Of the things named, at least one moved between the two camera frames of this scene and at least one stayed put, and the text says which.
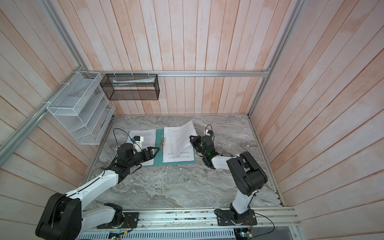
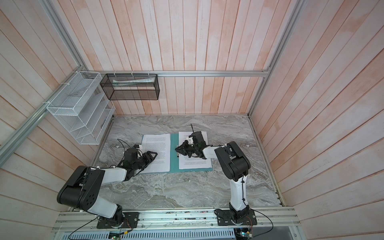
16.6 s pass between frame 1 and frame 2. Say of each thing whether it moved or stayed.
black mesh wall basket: stayed
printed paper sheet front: moved
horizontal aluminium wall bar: stayed
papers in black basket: stayed
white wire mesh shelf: stayed
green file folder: moved
